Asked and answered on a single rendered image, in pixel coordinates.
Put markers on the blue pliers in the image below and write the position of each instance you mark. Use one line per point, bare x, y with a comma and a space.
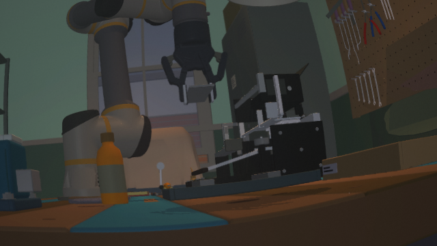
379, 20

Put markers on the teal mat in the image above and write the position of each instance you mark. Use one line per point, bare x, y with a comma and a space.
147, 215

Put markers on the grey flat block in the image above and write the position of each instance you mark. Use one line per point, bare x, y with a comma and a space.
266, 175

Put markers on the tall grey cabinet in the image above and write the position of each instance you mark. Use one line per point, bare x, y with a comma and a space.
273, 37

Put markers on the blue machine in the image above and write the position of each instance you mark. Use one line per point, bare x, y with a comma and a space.
13, 164

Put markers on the green rounded bag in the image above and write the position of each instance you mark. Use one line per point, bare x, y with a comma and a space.
413, 118

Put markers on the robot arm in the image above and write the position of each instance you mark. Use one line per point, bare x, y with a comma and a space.
114, 68

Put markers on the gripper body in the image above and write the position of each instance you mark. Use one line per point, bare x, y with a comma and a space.
192, 44

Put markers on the white label plate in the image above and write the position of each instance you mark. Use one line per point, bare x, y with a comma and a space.
330, 169

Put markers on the window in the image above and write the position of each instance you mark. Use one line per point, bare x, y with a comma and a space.
160, 99

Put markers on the cardboard box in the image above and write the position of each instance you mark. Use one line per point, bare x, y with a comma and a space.
379, 157

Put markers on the orange bottle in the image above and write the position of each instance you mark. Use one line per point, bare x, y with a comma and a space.
111, 171

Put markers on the black typewriter carriage body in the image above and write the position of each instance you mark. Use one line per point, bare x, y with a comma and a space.
297, 147

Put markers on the white ball-headed pin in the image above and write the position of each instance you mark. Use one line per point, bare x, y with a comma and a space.
160, 171

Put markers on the red pliers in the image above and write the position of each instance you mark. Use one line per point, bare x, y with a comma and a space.
365, 32

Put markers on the dark blue base plate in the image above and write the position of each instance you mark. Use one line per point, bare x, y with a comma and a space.
239, 188

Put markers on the brown pegboard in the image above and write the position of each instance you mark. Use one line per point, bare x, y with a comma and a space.
406, 51

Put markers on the beige rounded cover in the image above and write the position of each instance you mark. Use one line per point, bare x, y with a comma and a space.
164, 157

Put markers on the grey scale plate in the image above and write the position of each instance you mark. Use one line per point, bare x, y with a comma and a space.
198, 93

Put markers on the small orange knob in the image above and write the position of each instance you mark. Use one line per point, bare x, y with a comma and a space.
167, 186

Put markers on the black stand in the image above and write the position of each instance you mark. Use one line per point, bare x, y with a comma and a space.
5, 95

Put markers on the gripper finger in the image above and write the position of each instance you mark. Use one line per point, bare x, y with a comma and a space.
221, 70
172, 73

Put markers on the silver wrench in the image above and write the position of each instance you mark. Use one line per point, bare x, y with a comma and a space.
362, 89
372, 87
367, 88
357, 89
377, 87

